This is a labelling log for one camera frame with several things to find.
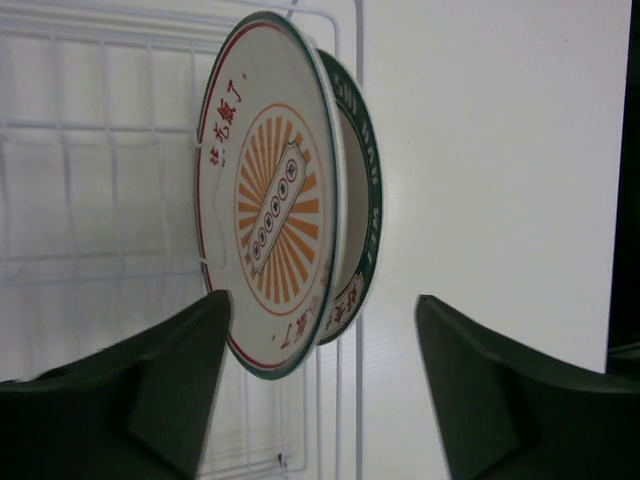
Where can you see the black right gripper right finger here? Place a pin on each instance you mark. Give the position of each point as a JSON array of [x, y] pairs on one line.
[[507, 411]]

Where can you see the green rimmed white plate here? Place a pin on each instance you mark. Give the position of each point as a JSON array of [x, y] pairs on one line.
[[365, 200]]

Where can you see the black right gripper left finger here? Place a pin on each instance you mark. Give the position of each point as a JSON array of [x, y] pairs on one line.
[[139, 409]]

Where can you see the clear wire dish rack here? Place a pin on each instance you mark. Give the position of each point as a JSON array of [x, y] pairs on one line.
[[99, 110]]

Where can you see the orange sunburst plate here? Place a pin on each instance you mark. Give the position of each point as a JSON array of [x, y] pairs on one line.
[[270, 191]]

